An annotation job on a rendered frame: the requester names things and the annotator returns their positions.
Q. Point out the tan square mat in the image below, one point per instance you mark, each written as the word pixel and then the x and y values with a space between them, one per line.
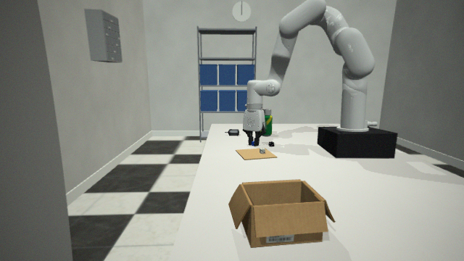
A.
pixel 254 154

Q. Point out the green soda can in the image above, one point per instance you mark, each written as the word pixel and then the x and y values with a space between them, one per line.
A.
pixel 268 125

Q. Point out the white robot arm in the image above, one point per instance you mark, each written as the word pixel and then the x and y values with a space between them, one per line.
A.
pixel 349 43

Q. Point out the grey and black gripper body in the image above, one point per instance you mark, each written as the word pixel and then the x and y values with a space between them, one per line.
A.
pixel 253 119

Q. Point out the open brown cardboard box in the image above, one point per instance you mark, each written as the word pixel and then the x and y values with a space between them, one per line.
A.
pixel 277 208

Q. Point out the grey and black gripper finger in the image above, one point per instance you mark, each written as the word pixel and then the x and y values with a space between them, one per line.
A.
pixel 257 136
pixel 249 134

